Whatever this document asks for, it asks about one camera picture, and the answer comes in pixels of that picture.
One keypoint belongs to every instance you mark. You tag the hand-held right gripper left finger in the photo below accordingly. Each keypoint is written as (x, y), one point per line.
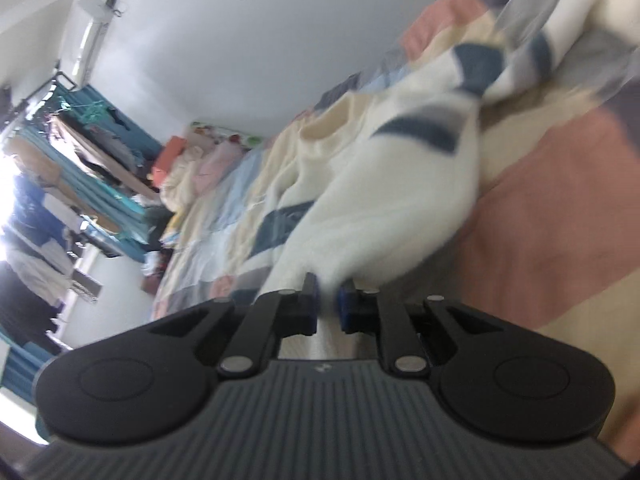
(312, 305)

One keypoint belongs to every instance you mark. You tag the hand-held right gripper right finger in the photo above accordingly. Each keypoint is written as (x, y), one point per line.
(346, 310)

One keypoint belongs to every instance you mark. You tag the hanging clothes on rack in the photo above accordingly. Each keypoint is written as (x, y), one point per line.
(115, 200)

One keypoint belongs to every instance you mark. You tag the black clothes rack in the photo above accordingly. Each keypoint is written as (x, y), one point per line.
(45, 90)

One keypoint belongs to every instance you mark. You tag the pink pillow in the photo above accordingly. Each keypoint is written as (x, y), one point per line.
(215, 167)

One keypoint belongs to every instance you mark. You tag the fruit print pillow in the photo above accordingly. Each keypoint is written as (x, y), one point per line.
(225, 132)

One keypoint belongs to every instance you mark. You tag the orange box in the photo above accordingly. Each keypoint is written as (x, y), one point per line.
(167, 160)

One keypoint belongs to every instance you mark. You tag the patchwork quilt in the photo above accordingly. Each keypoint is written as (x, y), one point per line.
(550, 220)

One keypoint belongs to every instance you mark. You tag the striped hanging garment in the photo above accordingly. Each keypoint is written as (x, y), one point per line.
(85, 286)

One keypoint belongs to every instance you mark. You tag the beige hanging trousers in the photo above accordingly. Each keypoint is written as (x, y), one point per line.
(95, 150)

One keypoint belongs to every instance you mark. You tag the white hanging shirt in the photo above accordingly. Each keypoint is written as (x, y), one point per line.
(40, 272)

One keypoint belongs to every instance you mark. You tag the navy hanging shirt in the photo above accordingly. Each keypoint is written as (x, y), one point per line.
(32, 205)

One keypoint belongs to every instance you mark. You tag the white air conditioner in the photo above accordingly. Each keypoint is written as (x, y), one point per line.
(92, 35)

